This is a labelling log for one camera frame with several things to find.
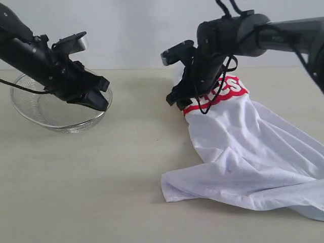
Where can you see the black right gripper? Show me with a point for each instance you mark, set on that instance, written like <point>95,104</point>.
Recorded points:
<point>198,79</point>

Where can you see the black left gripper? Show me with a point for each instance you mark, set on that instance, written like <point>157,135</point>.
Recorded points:
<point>71,82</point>

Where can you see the white t-shirt red logo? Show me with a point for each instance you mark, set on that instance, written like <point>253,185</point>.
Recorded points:
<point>251,157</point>

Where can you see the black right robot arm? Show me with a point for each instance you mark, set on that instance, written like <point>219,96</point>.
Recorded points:
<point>249,35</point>

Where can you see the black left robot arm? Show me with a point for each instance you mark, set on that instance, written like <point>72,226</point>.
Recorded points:
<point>23,50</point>

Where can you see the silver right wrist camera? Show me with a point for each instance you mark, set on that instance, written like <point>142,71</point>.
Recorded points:
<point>183,52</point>

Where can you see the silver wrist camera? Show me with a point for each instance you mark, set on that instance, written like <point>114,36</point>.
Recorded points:
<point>183,52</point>
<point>72,44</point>

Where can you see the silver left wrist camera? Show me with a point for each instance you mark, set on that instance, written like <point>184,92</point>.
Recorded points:
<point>72,44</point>

